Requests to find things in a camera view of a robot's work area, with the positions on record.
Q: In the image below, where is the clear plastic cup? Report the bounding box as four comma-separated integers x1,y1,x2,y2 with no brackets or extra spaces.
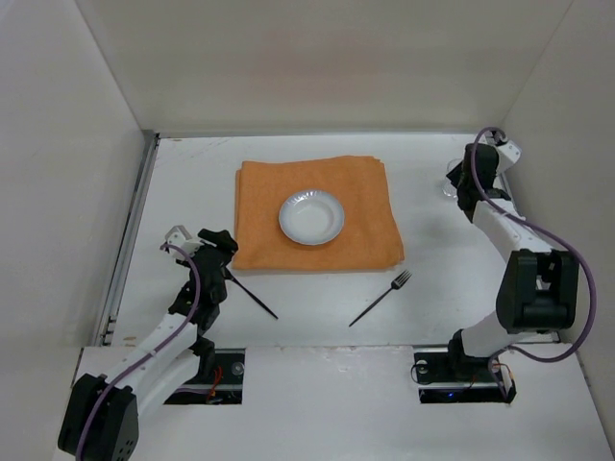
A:
441,158,462,199

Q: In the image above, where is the black plastic knife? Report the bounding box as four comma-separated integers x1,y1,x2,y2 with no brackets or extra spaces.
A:
225,269,279,320

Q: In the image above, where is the white paper plate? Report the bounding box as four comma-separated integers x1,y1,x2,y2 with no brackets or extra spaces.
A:
278,189,345,246

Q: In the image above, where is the orange cloth placemat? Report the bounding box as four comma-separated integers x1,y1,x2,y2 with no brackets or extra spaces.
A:
234,156,405,272

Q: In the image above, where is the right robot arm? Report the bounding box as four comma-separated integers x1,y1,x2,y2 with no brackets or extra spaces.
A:
447,143,579,379

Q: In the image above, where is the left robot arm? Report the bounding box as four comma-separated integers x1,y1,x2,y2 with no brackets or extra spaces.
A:
58,226,238,460

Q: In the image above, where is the black plastic fork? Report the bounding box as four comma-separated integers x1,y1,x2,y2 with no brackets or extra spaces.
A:
348,270,412,328

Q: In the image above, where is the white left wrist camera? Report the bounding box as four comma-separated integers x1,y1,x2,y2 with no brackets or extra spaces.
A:
161,225,203,260

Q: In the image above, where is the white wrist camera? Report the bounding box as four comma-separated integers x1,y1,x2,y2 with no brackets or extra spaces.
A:
161,225,203,260
495,136,522,175

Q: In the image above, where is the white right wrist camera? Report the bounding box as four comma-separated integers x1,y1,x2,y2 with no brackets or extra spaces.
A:
495,136,522,175

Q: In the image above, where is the left aluminium table rail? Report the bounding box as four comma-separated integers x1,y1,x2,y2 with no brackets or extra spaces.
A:
90,130,160,347

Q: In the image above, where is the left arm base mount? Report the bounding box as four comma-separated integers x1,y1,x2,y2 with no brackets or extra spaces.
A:
164,349,246,406

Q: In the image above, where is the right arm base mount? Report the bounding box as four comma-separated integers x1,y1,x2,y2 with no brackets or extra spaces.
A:
410,347,517,404

